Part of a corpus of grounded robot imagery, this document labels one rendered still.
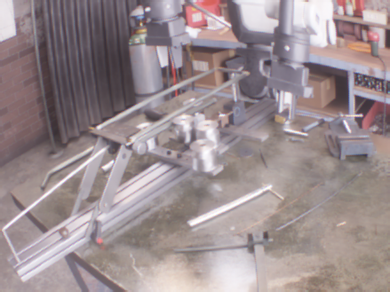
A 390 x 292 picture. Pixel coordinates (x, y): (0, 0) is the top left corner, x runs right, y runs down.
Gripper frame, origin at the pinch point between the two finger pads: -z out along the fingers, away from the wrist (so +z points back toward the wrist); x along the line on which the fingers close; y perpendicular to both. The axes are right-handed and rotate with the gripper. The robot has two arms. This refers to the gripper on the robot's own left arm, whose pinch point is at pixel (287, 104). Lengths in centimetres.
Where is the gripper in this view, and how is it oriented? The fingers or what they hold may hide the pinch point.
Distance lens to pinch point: 91.6
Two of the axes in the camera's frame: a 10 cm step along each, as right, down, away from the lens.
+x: 8.8, 2.4, -4.1
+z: 1.0, -9.4, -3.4
